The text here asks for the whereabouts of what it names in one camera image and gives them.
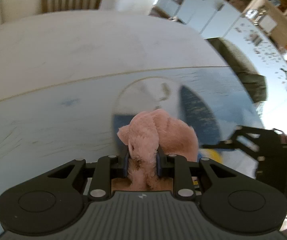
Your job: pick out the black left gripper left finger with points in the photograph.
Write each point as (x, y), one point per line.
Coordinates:
(104, 171)

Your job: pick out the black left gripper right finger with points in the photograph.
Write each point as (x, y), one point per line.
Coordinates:
(176, 167)

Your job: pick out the pink fluffy plush slipper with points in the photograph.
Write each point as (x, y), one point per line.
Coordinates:
(147, 132)

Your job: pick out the dark olive cushioned chair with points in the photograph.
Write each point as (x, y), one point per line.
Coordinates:
(254, 83)

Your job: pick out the white cabinet row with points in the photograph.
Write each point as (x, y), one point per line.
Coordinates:
(226, 19)

